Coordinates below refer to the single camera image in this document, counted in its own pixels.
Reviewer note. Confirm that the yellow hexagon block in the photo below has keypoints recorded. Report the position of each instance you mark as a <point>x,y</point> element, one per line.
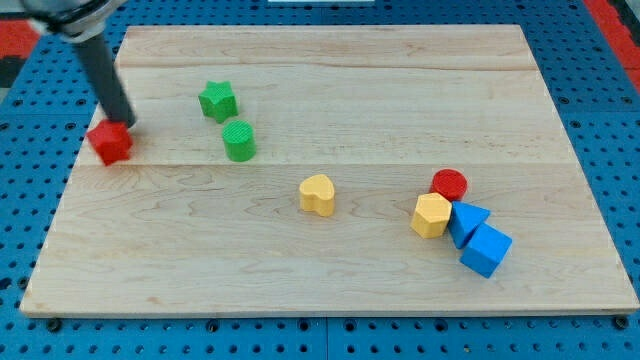
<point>431,215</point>

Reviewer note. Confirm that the blue cube block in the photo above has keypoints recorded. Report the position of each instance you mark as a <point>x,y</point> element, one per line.
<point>486,250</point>

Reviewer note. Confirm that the green star block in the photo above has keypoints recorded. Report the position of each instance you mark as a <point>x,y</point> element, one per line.
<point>218,101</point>

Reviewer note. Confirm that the blue triangle block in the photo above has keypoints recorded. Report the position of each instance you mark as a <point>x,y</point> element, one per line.
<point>464,220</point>

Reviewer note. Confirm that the yellow heart block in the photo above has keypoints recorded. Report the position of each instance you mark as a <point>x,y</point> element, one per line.
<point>317,194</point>

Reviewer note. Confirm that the red star block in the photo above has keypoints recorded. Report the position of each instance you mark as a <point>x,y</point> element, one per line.
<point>111,141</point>

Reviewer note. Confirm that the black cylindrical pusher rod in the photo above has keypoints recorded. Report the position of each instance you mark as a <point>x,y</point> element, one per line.
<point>97,61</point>

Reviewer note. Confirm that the red cylinder block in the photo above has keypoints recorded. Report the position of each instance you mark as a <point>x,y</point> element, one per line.
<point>450,183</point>

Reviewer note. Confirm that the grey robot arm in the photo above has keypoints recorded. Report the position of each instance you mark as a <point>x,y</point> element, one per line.
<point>82,23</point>

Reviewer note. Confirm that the wooden board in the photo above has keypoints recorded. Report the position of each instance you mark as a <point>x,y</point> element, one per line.
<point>181,231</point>

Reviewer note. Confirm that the green cylinder block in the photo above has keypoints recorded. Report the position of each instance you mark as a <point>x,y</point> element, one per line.
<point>238,139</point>

